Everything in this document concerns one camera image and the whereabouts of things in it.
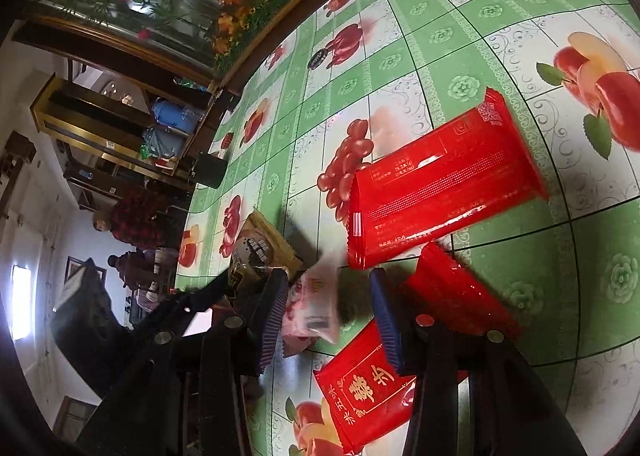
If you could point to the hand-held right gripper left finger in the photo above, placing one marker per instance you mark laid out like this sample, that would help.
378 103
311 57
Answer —
272 321

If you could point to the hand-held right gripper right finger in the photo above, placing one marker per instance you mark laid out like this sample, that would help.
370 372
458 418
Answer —
387 331

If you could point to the pink snack packet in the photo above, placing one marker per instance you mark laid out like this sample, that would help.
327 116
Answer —
312 308

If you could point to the red gold-lettered snack packet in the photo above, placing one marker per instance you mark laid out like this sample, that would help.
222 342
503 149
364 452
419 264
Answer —
365 396

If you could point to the brown gold snack packet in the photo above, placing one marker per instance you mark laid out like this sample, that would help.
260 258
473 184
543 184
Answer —
262 243

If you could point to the shiny red snack packet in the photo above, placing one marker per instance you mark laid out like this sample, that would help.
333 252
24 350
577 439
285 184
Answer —
460 291

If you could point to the large red snack packet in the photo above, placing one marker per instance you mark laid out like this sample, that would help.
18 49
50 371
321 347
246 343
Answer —
440 186

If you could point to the black cylindrical container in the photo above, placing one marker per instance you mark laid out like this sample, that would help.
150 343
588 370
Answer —
210 170

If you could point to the dark cloth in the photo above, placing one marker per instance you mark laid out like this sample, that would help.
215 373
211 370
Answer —
87 326

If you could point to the wooden cabinet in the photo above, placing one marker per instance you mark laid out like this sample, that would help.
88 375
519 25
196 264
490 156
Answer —
212 111

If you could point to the blue thermos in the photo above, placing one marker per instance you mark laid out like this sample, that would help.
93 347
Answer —
172 114

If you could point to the bright window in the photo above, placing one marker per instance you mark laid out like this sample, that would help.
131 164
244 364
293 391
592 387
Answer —
21 303

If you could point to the small black round cap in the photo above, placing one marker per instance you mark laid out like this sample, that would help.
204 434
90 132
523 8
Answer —
317 59

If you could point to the gold-trimmed wooden partition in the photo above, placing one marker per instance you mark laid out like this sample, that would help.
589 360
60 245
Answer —
75 129

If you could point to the green fruit-print tablecloth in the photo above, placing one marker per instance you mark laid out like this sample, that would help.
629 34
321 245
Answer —
450 61

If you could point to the framed wall picture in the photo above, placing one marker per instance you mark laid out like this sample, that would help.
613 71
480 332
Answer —
82 271

